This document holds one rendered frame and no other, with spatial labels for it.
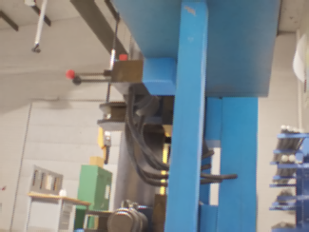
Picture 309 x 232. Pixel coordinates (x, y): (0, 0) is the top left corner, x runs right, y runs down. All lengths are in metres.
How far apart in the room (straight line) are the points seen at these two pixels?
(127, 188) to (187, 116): 1.00
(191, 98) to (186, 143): 0.10
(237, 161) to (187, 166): 0.93
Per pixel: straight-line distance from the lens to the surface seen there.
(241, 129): 1.84
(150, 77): 1.34
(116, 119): 1.79
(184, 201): 0.88
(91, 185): 9.23
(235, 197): 1.79
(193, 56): 0.96
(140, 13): 1.11
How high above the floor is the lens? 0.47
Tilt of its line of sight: 16 degrees up
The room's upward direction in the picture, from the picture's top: 5 degrees clockwise
